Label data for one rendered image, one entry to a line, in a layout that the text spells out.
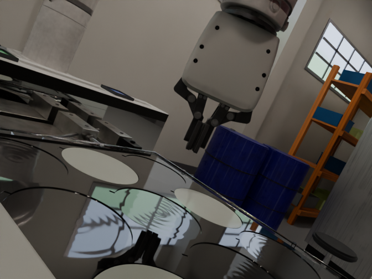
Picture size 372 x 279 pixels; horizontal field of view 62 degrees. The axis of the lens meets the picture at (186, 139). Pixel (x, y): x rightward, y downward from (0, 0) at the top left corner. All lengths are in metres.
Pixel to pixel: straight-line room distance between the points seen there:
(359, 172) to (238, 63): 3.24
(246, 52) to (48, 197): 0.26
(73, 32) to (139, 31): 2.61
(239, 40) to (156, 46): 3.23
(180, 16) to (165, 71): 0.62
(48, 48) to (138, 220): 0.66
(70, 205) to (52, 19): 0.67
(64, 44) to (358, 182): 3.13
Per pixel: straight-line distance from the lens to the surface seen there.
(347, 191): 3.59
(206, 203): 0.44
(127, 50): 3.46
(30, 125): 0.54
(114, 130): 0.59
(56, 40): 0.89
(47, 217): 0.26
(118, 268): 0.23
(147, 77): 3.62
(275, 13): 0.39
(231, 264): 0.32
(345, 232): 3.57
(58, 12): 0.90
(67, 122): 0.56
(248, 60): 0.39
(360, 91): 4.56
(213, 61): 0.38
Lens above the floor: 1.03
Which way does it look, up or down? 8 degrees down
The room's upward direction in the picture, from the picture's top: 25 degrees clockwise
